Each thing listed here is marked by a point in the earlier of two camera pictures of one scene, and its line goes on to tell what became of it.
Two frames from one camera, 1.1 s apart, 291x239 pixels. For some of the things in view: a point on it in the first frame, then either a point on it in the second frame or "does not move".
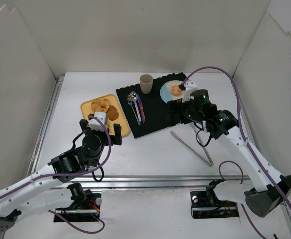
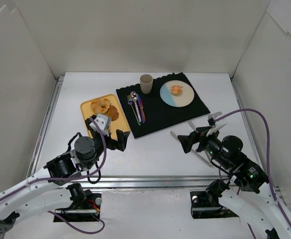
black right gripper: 174,112 -> 198,139
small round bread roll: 175,90 does not move
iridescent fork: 130,101 does not move
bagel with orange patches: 102,105 does not move
